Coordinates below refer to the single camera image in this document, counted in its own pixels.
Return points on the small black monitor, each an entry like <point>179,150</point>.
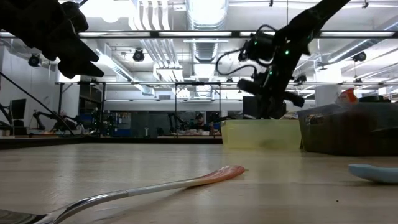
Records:
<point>18,109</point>

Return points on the person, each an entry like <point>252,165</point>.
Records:
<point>199,122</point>

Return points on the orange chicken ramen packet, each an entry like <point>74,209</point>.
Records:
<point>346,97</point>

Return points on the black diagonal rig brace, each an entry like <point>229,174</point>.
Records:
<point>37,103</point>

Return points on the large black monitor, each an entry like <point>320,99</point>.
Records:
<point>248,107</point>

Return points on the white room column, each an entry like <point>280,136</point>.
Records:
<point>328,96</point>

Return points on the black background stand frame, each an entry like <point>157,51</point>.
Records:
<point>197,83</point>

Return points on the grey plastic basket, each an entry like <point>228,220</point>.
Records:
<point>357,133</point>

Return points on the black ceiling spotlight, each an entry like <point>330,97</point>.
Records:
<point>359,56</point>
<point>301,79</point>
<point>138,55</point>
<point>34,59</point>

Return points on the yellow translucent plastic bin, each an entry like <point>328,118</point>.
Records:
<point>264,133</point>

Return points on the black background robot arm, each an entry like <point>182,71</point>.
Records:
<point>175,122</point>
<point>46,117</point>

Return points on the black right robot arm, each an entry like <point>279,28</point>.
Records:
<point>289,46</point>

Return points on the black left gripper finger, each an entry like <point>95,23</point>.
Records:
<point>81,70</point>
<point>85,51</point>

